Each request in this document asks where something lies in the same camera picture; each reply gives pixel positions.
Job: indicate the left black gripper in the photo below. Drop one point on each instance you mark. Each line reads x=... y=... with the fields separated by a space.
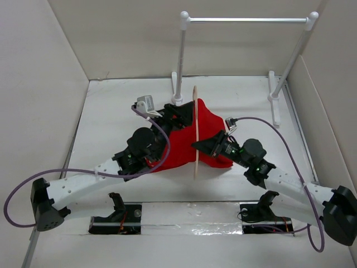
x=181 y=114

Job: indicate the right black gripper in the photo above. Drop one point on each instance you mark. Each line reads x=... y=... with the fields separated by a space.
x=214 y=144

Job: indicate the beige wooden hanger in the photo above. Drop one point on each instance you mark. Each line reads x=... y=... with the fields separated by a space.
x=195 y=99

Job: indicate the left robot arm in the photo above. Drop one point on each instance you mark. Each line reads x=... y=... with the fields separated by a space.
x=147 y=150

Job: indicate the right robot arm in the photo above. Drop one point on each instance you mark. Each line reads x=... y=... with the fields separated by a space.
x=286 y=195

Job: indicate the white clothes rack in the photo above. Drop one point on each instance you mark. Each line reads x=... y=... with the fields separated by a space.
x=275 y=86

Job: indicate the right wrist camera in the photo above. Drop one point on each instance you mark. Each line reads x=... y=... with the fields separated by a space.
x=231 y=125

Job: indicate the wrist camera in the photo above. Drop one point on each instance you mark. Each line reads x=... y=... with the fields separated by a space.
x=144 y=106
x=231 y=125

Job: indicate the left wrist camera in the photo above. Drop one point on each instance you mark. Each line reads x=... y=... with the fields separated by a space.
x=144 y=106

